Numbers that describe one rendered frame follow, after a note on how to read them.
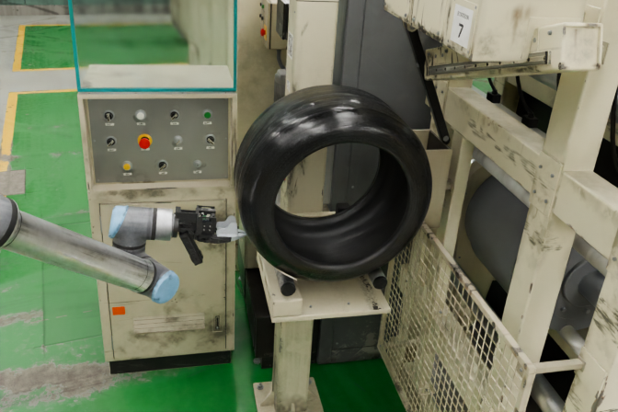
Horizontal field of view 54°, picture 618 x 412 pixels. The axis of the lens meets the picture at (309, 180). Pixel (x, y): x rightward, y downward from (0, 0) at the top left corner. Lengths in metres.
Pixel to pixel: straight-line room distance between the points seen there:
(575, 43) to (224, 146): 1.41
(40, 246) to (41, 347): 1.74
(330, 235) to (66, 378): 1.43
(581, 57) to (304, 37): 0.84
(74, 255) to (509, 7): 1.08
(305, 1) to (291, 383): 1.47
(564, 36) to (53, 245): 1.15
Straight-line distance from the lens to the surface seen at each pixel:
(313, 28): 1.89
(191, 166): 2.40
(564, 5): 1.45
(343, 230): 2.03
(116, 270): 1.57
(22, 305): 3.42
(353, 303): 1.93
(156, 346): 2.79
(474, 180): 2.50
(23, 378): 3.00
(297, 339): 2.41
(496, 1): 1.37
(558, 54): 1.35
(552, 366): 1.60
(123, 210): 1.74
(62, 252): 1.46
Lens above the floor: 1.94
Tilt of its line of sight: 25 degrees down
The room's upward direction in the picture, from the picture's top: 4 degrees clockwise
